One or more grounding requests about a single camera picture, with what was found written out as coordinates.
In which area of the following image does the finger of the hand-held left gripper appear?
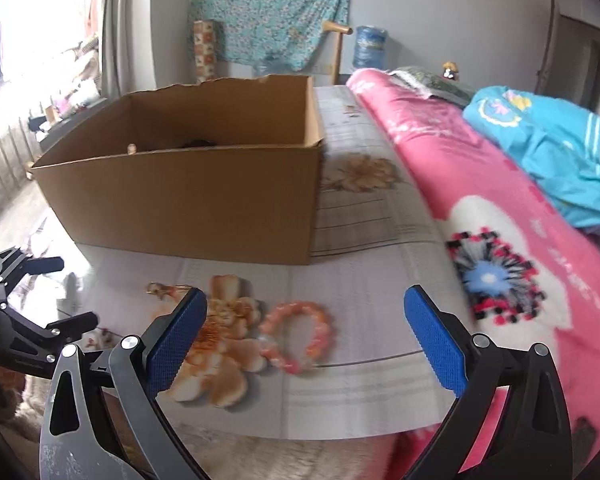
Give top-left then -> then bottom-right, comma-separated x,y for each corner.
0,304 -> 101,362
0,246 -> 66,302

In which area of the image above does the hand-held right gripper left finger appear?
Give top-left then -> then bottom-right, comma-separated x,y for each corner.
39,287 -> 209,480

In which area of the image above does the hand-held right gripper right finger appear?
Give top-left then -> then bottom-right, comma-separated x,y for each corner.
403,285 -> 576,480

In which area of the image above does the orange pink bead bracelet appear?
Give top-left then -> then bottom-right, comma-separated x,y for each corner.
259,301 -> 337,375

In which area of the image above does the brown cardboard box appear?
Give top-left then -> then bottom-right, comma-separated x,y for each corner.
30,75 -> 326,266

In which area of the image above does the white balcony railing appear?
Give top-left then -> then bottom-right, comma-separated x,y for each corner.
0,110 -> 46,191

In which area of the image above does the floral plaid tablecloth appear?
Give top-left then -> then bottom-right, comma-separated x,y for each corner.
62,85 -> 481,441

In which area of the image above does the pink floral blanket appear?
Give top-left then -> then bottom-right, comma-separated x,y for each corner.
347,67 -> 600,480

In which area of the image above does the turquoise striped garment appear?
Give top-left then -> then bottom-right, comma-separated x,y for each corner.
462,86 -> 600,240

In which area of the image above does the grey curtain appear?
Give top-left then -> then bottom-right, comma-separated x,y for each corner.
100,0 -> 153,98

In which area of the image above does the grey glitter cushion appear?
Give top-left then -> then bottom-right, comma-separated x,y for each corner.
387,66 -> 476,108

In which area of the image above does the patterned wrapped roll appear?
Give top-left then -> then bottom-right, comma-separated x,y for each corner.
193,19 -> 220,83

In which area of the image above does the blue water jug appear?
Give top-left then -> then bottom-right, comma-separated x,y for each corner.
352,25 -> 388,72

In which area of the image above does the wooden chair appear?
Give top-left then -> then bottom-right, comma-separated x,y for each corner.
321,20 -> 353,86

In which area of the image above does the brown door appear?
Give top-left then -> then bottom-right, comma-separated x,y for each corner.
552,12 -> 600,111

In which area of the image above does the dark wooden stick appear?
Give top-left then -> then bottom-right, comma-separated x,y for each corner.
536,0 -> 561,96

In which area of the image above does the teal floral hanging cloth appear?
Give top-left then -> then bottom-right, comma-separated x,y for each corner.
189,0 -> 353,73

